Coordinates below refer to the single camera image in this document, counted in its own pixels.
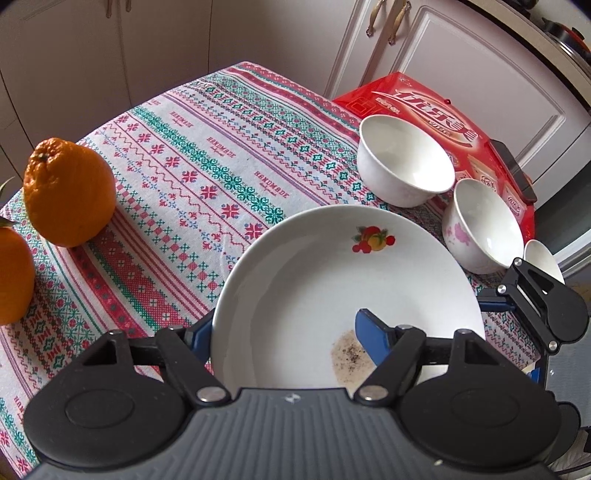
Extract white plate with speckled stain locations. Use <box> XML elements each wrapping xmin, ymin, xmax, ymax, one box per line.
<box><xmin>211</xmin><ymin>204</ymin><xmax>486</xmax><ymax>401</ymax></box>

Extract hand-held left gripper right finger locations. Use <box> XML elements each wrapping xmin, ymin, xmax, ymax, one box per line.
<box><xmin>355</xmin><ymin>308</ymin><xmax>490</xmax><ymax>407</ymax></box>

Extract white bowl with pink flower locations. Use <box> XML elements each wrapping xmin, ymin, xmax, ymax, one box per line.
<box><xmin>442</xmin><ymin>178</ymin><xmax>525</xmax><ymax>275</ymax></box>

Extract red printed carton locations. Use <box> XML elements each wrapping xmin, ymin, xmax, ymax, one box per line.
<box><xmin>332</xmin><ymin>71</ymin><xmax>537</xmax><ymax>241</ymax></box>

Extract black rectangular device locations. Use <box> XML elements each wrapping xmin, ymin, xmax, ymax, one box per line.
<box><xmin>489</xmin><ymin>138</ymin><xmax>539</xmax><ymax>204</ymax></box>

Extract white kitchen base cabinets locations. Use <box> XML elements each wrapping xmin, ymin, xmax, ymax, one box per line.
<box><xmin>0</xmin><ymin>0</ymin><xmax>591</xmax><ymax>204</ymax></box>

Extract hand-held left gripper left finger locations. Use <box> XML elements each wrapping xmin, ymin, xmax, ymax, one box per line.
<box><xmin>81</xmin><ymin>318</ymin><xmax>232</xmax><ymax>408</ymax></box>

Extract orange without leaf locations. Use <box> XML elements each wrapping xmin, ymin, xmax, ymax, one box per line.
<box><xmin>23</xmin><ymin>137</ymin><xmax>117</xmax><ymax>248</ymax></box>

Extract orange with green leaf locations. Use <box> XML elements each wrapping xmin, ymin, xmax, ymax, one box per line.
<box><xmin>0</xmin><ymin>178</ymin><xmax>36</xmax><ymax>326</ymax></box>

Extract red green patterned tablecloth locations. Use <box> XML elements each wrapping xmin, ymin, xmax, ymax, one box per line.
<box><xmin>0</xmin><ymin>61</ymin><xmax>541</xmax><ymax>480</ymax></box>

